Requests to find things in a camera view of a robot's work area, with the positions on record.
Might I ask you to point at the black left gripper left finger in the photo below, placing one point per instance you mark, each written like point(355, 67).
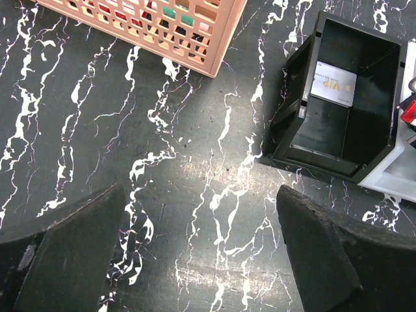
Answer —
point(59, 262)

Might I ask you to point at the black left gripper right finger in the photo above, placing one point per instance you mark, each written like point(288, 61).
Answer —
point(342, 264)

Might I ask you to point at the card in left bin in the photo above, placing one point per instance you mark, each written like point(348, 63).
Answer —
point(334, 84)

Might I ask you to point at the white middle bin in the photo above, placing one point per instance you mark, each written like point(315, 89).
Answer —
point(395, 174)

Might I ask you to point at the black left bin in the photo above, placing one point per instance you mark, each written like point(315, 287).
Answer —
point(341, 141)

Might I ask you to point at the orange plastic desk organizer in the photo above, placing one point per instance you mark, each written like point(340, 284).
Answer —
point(192, 33)

